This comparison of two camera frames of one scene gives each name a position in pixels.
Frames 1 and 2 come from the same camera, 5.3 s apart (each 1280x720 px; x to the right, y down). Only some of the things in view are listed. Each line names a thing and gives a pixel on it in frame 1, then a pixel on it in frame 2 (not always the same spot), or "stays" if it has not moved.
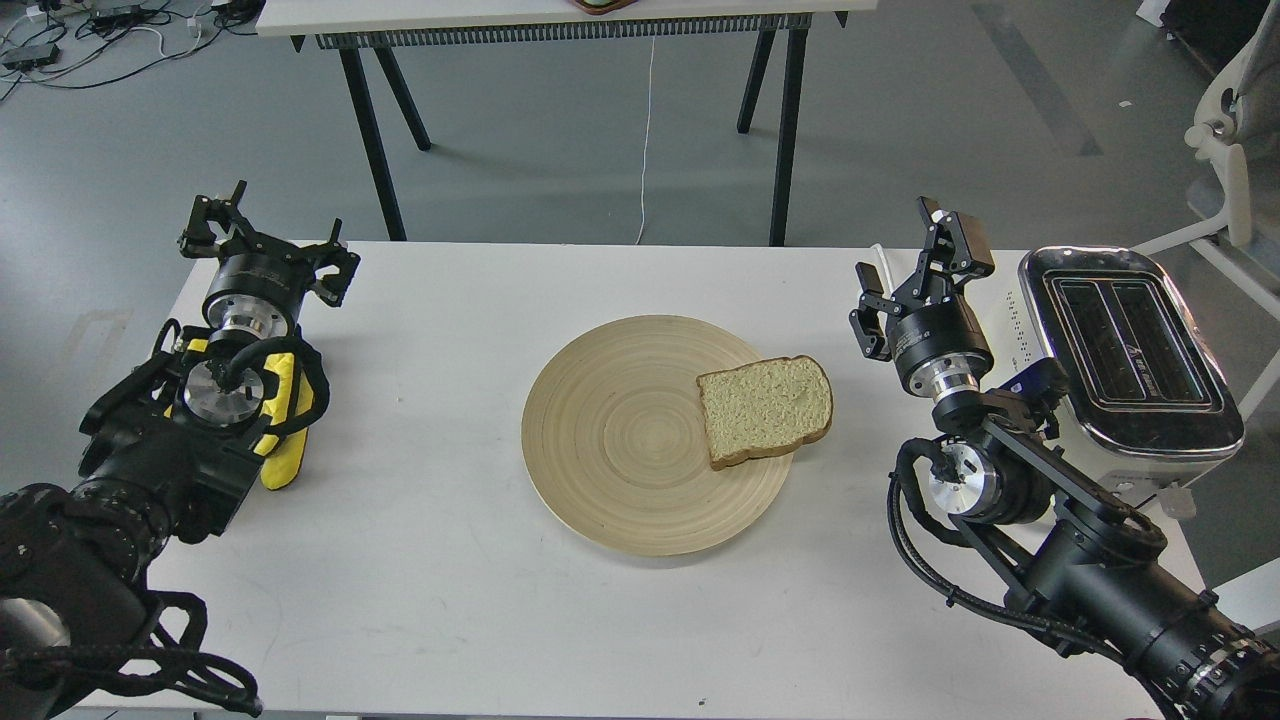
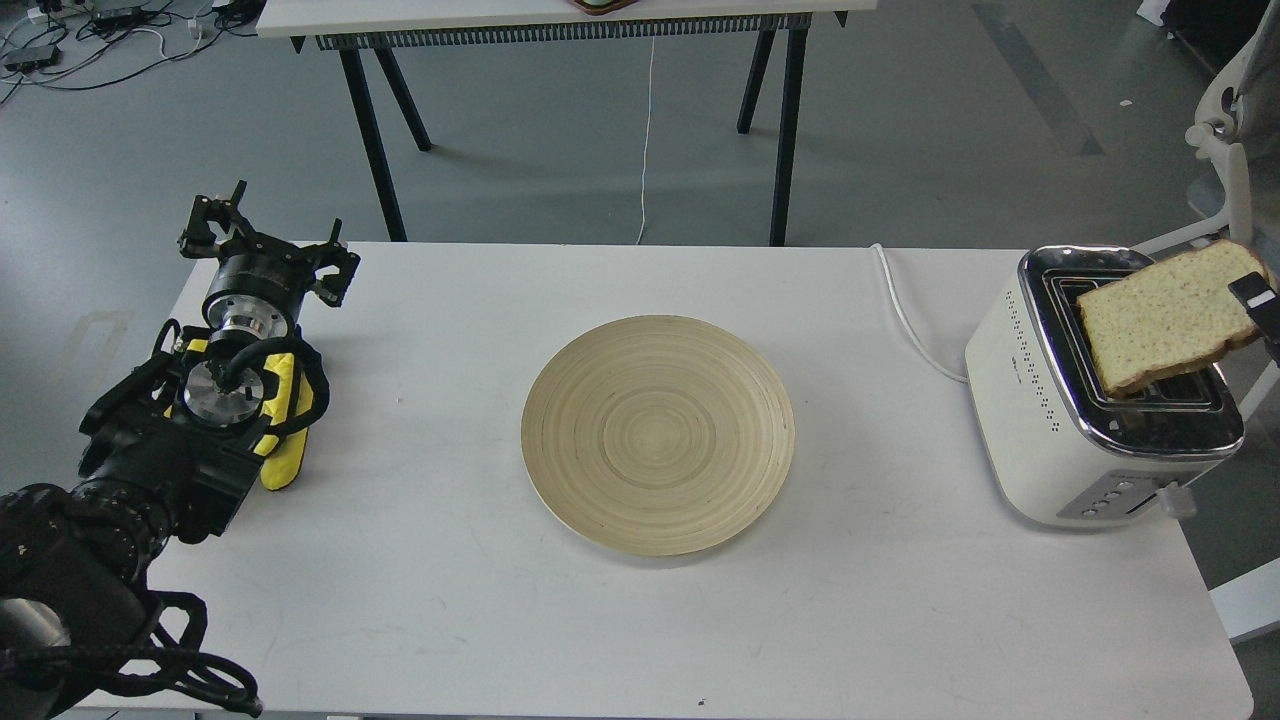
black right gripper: x=938 y=347 -> x=1263 y=303
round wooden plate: x=615 y=445 stays
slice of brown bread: x=765 y=406 -> x=1172 y=310
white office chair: x=1238 y=123 stays
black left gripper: x=258 y=284 stays
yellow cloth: x=281 y=454 stays
